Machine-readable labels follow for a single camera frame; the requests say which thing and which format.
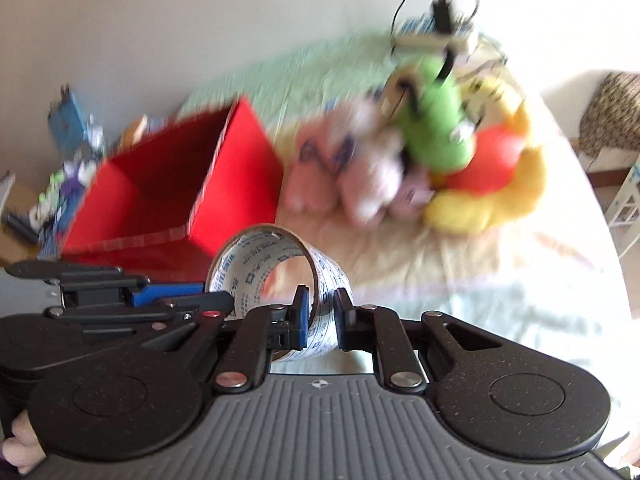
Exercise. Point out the green cartoon bedsheet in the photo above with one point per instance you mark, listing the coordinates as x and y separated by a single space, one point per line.
301 83

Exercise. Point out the blue paper bag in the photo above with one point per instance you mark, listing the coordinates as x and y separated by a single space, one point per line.
66 122

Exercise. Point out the pink plush bunnies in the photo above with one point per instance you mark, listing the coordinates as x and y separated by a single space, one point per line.
350 156

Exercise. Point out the person's left hand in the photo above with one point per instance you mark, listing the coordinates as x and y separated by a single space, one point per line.
22 448

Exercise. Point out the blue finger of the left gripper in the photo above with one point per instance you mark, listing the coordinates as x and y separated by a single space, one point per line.
152 292

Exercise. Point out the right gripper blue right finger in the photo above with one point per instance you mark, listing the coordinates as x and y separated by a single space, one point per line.
344 318

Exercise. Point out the black charger adapter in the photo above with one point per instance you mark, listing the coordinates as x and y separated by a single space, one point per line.
444 19

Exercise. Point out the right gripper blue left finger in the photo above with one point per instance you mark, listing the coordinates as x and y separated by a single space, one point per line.
290 322

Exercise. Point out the white power strip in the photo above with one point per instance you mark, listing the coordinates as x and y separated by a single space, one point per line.
419 32

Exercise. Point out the large red cardboard box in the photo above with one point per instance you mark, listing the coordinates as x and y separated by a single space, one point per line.
165 207

